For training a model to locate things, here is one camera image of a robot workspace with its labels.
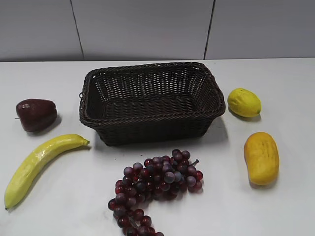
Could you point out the dark red wax apple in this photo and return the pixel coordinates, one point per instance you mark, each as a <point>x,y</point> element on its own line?
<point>36,114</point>

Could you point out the dark woven wicker basket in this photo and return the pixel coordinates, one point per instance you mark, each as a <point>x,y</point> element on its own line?
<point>150,102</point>

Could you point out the yellow lemon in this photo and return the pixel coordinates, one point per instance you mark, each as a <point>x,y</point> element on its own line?
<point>244,103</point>

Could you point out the orange yellow mango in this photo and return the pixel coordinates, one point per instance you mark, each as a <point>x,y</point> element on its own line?
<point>262,158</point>

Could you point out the yellow banana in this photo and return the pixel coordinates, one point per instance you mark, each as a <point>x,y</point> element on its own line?
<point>35,163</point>

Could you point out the purple red grape bunch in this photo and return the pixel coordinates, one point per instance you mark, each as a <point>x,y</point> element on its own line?
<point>160,178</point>

